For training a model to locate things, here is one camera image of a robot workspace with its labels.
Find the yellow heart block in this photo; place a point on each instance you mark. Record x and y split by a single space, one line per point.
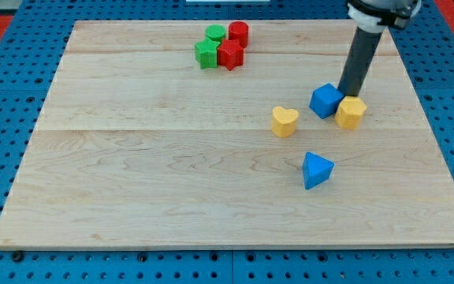
284 121

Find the blue cube block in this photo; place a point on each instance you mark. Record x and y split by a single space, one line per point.
325 101

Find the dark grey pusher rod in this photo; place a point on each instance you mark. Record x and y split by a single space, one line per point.
360 56

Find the robot arm end with clamp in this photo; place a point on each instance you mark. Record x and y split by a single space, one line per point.
374 16

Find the red star block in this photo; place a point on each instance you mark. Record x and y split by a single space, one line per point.
230 54

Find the light wooden board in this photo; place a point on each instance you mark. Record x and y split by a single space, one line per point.
137 148

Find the green star block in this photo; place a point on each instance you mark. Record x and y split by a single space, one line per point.
206 53

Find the blue triangle block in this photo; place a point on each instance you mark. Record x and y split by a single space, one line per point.
316 170

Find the green cylinder block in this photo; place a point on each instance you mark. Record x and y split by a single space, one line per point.
215 32

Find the red cylinder block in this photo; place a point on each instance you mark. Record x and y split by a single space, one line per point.
239 30

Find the yellow hexagon block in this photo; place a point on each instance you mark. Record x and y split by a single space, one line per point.
350 112

